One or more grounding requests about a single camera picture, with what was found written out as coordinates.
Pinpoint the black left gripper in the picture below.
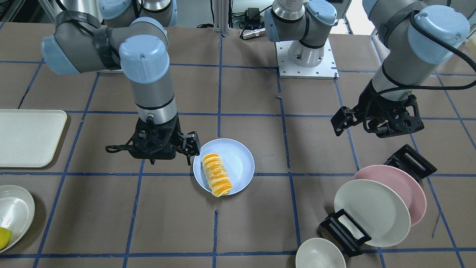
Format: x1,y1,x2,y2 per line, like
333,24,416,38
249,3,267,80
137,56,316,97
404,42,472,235
367,94,424,138

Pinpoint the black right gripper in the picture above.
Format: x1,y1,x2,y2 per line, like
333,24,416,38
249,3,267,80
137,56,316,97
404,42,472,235
129,115,181,164

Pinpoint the yellow sliced bread loaf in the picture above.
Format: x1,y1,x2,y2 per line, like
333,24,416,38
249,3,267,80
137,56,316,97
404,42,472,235
201,154,233,197

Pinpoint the blue plate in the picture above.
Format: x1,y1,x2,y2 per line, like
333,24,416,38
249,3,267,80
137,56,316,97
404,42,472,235
193,138,255,195

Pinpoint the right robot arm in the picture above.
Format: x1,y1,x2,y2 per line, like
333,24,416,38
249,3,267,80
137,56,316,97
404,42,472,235
41,0,185,163

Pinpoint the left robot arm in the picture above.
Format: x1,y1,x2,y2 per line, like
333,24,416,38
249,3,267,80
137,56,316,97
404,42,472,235
264,0,475,138

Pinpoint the pink plate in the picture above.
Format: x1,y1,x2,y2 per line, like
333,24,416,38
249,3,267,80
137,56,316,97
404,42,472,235
353,165,427,227

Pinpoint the white plate in rack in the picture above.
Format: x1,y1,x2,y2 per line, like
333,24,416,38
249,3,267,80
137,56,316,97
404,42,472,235
334,179,411,248

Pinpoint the black plate rack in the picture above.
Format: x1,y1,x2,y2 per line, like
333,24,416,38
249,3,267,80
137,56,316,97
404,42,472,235
320,144,437,257

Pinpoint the cream round plate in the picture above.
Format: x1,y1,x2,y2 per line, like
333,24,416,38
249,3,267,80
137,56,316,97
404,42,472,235
0,185,35,253

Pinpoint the white rectangular tray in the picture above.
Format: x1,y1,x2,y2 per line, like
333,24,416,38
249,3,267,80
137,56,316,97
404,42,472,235
0,109,67,168

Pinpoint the silver cylindrical tool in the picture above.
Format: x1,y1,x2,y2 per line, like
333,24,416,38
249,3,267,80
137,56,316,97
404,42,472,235
240,28,266,40

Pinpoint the cream bowl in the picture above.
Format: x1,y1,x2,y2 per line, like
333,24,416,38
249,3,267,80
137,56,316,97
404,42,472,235
295,237,346,268

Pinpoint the black power adapter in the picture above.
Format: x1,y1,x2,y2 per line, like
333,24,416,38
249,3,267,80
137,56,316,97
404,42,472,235
244,7,260,24

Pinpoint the yellow lemon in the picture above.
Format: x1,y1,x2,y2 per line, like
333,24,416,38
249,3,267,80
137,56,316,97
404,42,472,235
0,227,13,251

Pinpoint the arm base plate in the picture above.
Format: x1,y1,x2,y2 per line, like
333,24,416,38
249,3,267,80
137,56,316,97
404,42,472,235
275,39,339,79

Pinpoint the aluminium frame post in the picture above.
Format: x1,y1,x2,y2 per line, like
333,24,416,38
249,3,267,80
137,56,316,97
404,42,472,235
212,0,231,36

